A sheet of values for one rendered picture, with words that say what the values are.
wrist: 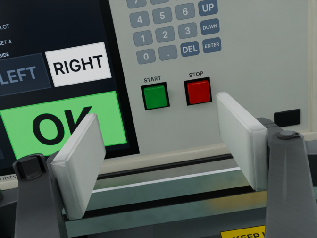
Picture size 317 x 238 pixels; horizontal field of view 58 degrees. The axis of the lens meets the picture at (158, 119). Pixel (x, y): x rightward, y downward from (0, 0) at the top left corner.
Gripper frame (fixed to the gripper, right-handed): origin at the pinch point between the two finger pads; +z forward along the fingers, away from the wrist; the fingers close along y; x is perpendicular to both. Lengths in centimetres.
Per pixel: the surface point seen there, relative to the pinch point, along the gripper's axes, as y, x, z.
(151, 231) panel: -4.6, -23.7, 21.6
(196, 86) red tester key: 3.5, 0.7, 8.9
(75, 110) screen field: -7.4, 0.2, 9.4
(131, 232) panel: -7.6, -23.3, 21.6
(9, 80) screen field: -12.2, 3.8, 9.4
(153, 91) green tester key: -0.2, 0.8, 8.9
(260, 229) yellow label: 6.9, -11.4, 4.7
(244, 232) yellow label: 5.5, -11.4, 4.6
